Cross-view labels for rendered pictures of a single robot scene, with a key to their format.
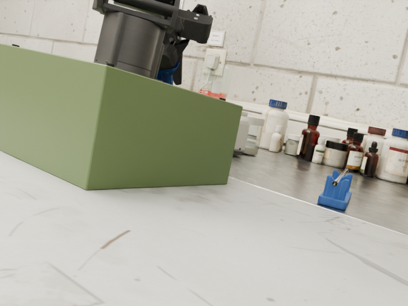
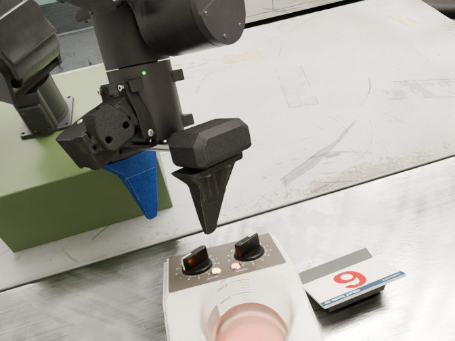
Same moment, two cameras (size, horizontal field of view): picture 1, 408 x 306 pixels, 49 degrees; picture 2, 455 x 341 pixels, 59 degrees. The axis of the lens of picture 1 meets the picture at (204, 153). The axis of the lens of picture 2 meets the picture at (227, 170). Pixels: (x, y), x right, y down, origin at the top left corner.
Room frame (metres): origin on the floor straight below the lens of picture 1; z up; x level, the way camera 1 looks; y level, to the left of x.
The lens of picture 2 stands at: (0.97, -0.08, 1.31)
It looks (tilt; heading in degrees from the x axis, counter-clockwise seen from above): 46 degrees down; 132
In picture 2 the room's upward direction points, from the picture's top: 9 degrees counter-clockwise
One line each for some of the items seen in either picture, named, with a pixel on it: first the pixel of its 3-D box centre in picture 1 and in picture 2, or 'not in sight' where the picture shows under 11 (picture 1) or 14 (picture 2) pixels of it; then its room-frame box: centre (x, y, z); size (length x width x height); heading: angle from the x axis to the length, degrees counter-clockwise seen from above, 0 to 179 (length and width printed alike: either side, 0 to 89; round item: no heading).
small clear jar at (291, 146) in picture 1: (294, 145); not in sight; (1.15, -0.22, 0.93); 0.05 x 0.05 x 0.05
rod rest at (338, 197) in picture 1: (337, 187); not in sight; (0.58, -0.18, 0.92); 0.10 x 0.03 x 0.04; 160
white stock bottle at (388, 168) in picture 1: (396, 155); not in sight; (0.99, -0.42, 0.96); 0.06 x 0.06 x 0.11
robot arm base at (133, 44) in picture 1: (131, 48); (37, 100); (0.51, 0.10, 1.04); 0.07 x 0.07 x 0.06; 47
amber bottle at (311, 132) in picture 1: (309, 137); not in sight; (1.09, -0.24, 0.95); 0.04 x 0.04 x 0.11
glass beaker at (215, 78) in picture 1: (212, 85); (253, 332); (0.89, 0.01, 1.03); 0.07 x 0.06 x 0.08; 53
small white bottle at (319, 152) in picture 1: (319, 150); not in sight; (1.06, -0.26, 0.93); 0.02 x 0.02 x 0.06
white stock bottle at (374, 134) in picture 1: (371, 150); not in sight; (1.06, -0.38, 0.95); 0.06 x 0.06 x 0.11
